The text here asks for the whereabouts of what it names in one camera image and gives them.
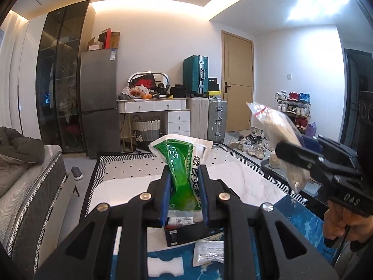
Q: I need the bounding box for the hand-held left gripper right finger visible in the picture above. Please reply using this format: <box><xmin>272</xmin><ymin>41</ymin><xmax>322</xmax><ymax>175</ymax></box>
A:
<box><xmin>197</xmin><ymin>165</ymin><xmax>340</xmax><ymax>280</ymax></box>

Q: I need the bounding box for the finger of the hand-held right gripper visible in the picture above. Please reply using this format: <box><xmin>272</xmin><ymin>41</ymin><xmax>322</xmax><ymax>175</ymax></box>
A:
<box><xmin>275</xmin><ymin>140</ymin><xmax>363</xmax><ymax>187</ymax></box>
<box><xmin>301</xmin><ymin>135</ymin><xmax>360</xmax><ymax>170</ymax></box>

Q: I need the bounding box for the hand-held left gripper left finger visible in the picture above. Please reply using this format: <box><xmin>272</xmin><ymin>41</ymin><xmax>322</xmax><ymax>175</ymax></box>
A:
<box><xmin>33</xmin><ymin>165</ymin><xmax>172</xmax><ymax>280</ymax></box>

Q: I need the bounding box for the clear bag with red print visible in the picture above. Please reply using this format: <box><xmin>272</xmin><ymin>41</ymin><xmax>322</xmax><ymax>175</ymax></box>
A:
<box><xmin>246</xmin><ymin>101</ymin><xmax>311</xmax><ymax>191</ymax></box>

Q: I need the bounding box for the green and white packet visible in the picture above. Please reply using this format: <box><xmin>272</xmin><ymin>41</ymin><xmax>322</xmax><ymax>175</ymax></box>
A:
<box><xmin>149</xmin><ymin>134</ymin><xmax>213</xmax><ymax>213</ymax></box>

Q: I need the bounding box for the black cardboard box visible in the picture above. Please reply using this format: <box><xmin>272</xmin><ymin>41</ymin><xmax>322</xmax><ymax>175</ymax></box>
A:
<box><xmin>163</xmin><ymin>210</ymin><xmax>225</xmax><ymax>247</ymax></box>

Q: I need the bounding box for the clear mask packet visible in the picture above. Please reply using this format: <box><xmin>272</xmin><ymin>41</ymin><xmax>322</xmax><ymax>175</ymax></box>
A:
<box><xmin>192</xmin><ymin>238</ymin><xmax>225</xmax><ymax>267</ymax></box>

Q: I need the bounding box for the person's right hand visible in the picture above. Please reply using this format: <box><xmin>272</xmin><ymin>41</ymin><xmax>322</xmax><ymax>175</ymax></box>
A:
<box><xmin>323</xmin><ymin>201</ymin><xmax>373</xmax><ymax>242</ymax></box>

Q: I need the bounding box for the purple plastic jug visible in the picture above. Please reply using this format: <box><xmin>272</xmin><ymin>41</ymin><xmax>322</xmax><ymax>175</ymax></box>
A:
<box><xmin>304</xmin><ymin>122</ymin><xmax>318</xmax><ymax>137</ymax></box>

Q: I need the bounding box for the glass side table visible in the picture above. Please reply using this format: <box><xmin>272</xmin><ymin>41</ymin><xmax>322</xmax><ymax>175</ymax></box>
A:
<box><xmin>260</xmin><ymin>152</ymin><xmax>359</xmax><ymax>219</ymax></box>

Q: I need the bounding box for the shoe rack with shoes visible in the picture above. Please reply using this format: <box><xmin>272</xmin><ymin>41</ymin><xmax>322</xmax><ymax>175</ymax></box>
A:
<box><xmin>275</xmin><ymin>90</ymin><xmax>312</xmax><ymax>136</ymax></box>

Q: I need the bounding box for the pile of shoes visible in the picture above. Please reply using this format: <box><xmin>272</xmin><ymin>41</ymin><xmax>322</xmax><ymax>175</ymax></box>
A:
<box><xmin>227</xmin><ymin>128</ymin><xmax>274</xmax><ymax>159</ymax></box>

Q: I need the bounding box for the blue printed mat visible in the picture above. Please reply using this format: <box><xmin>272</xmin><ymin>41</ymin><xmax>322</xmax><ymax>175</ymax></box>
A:
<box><xmin>111</xmin><ymin>192</ymin><xmax>335</xmax><ymax>280</ymax></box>

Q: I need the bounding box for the white foam block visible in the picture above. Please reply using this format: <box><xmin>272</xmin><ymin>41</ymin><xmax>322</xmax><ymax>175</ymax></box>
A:
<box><xmin>147</xmin><ymin>257</ymin><xmax>184</xmax><ymax>276</ymax></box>

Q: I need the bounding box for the white wicker basket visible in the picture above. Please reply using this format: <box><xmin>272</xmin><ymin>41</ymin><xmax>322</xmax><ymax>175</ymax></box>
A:
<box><xmin>131</xmin><ymin>115</ymin><xmax>161</xmax><ymax>143</ymax></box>

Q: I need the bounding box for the silver suitcase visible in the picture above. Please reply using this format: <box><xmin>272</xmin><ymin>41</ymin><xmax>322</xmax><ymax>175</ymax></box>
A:
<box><xmin>207</xmin><ymin>99</ymin><xmax>228</xmax><ymax>143</ymax></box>

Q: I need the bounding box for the beige suitcase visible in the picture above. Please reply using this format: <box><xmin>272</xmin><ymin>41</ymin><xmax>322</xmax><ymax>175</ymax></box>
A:
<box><xmin>186</xmin><ymin>96</ymin><xmax>210</xmax><ymax>140</ymax></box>

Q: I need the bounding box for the black framed glass door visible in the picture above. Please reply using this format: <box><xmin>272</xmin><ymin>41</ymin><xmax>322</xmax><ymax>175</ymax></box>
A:
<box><xmin>343</xmin><ymin>48</ymin><xmax>373</xmax><ymax>140</ymax></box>

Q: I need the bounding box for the white vanity desk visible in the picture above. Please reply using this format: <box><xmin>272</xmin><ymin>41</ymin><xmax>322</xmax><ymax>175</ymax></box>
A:
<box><xmin>117</xmin><ymin>98</ymin><xmax>191</xmax><ymax>152</ymax></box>

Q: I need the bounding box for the black desk box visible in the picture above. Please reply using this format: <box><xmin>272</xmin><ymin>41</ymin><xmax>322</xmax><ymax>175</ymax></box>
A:
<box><xmin>170</xmin><ymin>84</ymin><xmax>187</xmax><ymax>99</ymax></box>

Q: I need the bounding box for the wooden door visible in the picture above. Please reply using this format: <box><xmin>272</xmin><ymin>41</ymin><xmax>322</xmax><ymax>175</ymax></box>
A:
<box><xmin>221</xmin><ymin>30</ymin><xmax>254</xmax><ymax>133</ymax></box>

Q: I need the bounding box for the plastic bag of fruit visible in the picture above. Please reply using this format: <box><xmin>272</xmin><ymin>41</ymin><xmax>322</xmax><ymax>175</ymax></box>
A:
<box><xmin>122</xmin><ymin>84</ymin><xmax>149</xmax><ymax>100</ymax></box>

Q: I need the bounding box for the black and red shoebox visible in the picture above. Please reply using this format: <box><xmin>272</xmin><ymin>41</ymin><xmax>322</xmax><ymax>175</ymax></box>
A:
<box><xmin>131</xmin><ymin>74</ymin><xmax>155</xmax><ymax>89</ymax></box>

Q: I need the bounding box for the teal suitcase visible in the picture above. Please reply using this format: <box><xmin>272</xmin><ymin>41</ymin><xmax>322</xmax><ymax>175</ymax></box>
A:
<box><xmin>183</xmin><ymin>55</ymin><xmax>209</xmax><ymax>97</ymax></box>

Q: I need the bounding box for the white framed mirror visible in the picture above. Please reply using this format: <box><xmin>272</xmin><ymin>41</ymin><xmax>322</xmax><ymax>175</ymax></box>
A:
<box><xmin>128</xmin><ymin>71</ymin><xmax>170</xmax><ymax>94</ymax></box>

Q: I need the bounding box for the grey fridge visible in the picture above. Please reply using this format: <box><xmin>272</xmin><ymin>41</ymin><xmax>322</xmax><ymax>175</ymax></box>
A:
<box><xmin>80</xmin><ymin>48</ymin><xmax>121</xmax><ymax>159</ymax></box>

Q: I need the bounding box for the grey bed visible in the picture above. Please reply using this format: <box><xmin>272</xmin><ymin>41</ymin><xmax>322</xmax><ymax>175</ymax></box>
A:
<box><xmin>0</xmin><ymin>146</ymin><xmax>80</xmax><ymax>269</ymax></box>

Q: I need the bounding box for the dark brown blanket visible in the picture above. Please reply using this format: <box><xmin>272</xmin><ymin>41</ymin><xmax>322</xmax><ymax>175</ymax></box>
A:
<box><xmin>0</xmin><ymin>127</ymin><xmax>45</xmax><ymax>164</ymax></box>

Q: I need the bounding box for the beige duvet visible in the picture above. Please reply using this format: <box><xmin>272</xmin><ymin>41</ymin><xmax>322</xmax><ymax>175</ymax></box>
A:
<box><xmin>0</xmin><ymin>154</ymin><xmax>32</xmax><ymax>197</ymax></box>

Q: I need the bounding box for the black glass cabinet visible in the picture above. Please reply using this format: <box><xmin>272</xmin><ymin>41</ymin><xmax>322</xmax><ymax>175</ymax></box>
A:
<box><xmin>36</xmin><ymin>0</ymin><xmax>96</xmax><ymax>154</ymax></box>

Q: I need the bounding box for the brown cardboard box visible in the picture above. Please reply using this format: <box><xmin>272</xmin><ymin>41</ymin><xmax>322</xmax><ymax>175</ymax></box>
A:
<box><xmin>109</xmin><ymin>31</ymin><xmax>121</xmax><ymax>49</ymax></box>

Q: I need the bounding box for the small white box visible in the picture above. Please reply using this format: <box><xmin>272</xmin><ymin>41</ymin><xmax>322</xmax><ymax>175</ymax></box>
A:
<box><xmin>87</xmin><ymin>37</ymin><xmax>103</xmax><ymax>51</ymax></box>

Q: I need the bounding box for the red and black box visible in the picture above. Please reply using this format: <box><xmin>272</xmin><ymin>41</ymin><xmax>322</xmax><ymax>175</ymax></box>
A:
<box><xmin>97</xmin><ymin>28</ymin><xmax>113</xmax><ymax>50</ymax></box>

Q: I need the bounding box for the white wardrobe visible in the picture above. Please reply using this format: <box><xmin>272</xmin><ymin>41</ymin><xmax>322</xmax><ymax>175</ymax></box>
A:
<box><xmin>0</xmin><ymin>13</ymin><xmax>48</xmax><ymax>140</ymax></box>

